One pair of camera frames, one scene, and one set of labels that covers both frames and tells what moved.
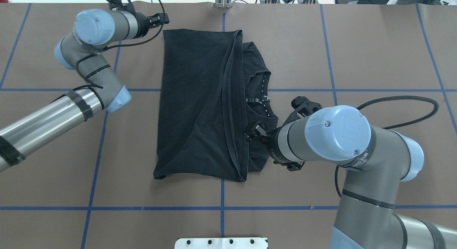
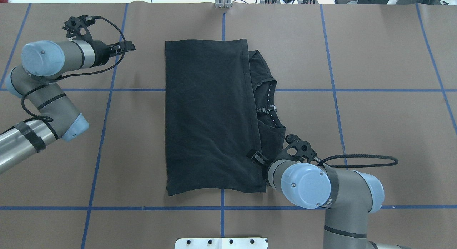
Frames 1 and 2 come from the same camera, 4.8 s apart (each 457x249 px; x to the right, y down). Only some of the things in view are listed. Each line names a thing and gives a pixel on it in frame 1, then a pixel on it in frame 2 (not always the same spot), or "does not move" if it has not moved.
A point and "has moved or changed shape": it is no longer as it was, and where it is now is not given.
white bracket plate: (221, 243) does not move
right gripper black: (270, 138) -> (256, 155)
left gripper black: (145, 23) -> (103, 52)
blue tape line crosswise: (217, 207) does not move
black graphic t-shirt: (214, 88) has moved or changed shape
